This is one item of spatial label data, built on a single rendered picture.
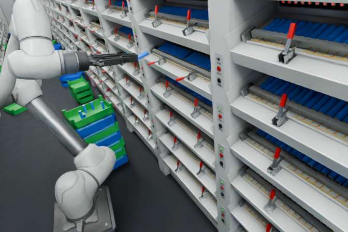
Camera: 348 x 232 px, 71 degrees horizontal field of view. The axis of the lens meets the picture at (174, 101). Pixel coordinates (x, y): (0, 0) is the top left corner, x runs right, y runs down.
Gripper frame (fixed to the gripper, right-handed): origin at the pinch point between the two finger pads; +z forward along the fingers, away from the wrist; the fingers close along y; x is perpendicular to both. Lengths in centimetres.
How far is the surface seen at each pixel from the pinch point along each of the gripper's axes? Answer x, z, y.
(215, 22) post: -17.6, 15.8, -33.4
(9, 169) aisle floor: 121, -65, 119
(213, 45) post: -10.3, 17.3, -32.0
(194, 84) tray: 8.2, 21.6, -18.2
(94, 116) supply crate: 55, -3, 61
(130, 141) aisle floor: 101, 33, 88
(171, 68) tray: 7.4, 23.0, 3.4
